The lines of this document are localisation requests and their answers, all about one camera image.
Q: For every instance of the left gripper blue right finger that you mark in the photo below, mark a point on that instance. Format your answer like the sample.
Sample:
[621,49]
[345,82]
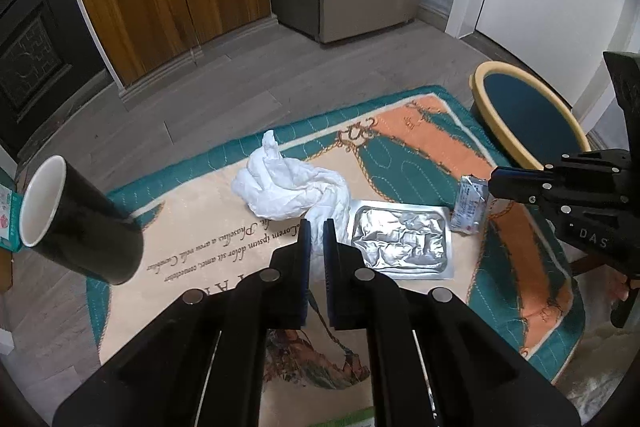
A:
[329,256]

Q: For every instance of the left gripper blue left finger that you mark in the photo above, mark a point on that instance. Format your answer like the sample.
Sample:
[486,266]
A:
[301,271]

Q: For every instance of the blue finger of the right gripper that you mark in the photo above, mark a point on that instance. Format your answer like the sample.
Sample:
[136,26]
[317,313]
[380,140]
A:
[519,185]

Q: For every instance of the small silver white packet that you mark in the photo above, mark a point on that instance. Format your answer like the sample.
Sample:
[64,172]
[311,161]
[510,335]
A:
[470,206]

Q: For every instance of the silver foil blister pack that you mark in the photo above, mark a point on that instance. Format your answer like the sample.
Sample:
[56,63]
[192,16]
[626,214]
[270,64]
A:
[403,241]

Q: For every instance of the white tissue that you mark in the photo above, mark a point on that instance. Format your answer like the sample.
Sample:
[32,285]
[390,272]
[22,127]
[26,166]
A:
[279,188]

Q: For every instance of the yellow rimmed teal trash bin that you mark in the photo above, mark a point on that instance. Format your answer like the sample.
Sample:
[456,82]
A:
[524,117]

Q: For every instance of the teal orange printed rug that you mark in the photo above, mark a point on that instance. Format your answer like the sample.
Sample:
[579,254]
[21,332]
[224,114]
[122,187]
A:
[410,148]

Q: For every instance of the black cup white inside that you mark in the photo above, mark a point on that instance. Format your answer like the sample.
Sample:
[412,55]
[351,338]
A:
[65,219]

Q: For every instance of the teal printed bag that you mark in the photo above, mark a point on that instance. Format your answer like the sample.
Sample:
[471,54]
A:
[10,207]

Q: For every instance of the black entrance door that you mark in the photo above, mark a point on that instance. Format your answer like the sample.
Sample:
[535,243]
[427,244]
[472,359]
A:
[47,56]

